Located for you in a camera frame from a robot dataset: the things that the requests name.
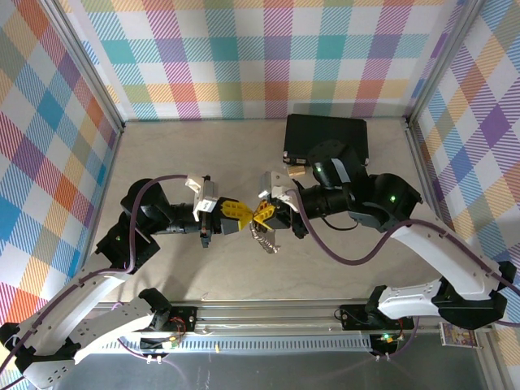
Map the aluminium corner post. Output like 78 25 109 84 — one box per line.
38 0 127 133
405 0 491 129

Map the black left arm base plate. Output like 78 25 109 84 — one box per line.
160 305 199 332

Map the aluminium side rail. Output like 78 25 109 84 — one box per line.
404 119 487 285

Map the colourful picture card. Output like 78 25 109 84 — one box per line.
439 323 481 349

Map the grey slotted cable duct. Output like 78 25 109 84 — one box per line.
60 335 374 354

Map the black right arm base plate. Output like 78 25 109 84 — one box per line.
339 303 415 331

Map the black hard case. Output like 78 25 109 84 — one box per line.
283 113 369 167

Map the small black controller board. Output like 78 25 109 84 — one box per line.
139 333 180 353
371 331 402 353

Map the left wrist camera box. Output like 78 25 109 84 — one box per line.
184 173 221 215

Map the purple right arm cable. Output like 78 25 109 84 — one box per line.
288 188 520 362

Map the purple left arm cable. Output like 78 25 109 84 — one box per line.
0 174 192 379

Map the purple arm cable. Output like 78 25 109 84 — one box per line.
0 174 192 379
288 188 520 362

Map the silver keyring plate with rings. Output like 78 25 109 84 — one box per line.
248 223 282 256

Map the aluminium frame rail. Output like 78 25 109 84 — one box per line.
44 299 495 339

